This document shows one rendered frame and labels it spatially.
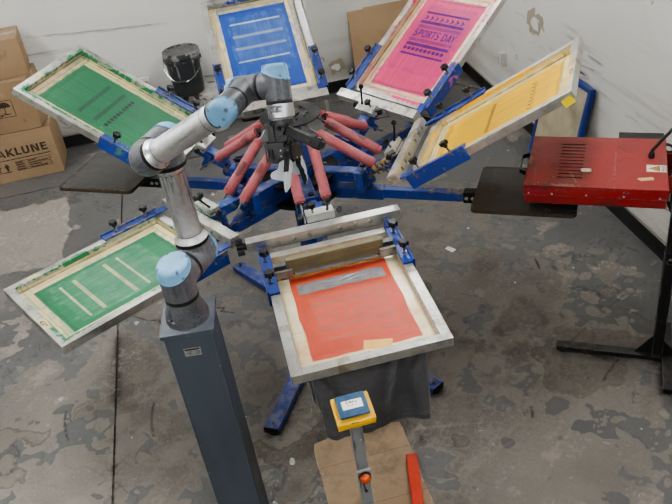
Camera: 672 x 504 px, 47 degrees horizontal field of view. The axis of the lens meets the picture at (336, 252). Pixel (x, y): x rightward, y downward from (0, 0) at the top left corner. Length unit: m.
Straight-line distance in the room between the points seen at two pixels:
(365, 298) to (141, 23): 4.44
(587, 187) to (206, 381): 1.73
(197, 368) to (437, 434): 1.43
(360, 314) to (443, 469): 0.99
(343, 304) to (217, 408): 0.62
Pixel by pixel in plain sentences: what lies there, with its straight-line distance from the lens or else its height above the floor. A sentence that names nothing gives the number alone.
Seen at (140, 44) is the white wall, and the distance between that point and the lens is 7.01.
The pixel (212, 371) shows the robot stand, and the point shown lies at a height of 1.01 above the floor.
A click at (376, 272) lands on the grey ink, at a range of 3.13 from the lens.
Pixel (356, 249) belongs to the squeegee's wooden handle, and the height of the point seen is 1.04.
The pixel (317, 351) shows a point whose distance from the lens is 2.81.
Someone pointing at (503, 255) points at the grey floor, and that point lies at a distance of 4.85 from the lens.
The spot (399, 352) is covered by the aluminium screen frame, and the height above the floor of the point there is 0.98.
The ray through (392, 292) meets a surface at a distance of 3.02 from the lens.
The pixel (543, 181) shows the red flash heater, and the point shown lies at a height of 1.10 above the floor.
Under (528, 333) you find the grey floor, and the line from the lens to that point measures 4.28.
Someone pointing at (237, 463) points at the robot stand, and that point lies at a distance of 3.09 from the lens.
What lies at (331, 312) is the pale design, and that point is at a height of 0.96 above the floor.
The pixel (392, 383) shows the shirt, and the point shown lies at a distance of 2.95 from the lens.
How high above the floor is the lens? 2.79
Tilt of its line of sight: 34 degrees down
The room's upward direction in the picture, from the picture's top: 9 degrees counter-clockwise
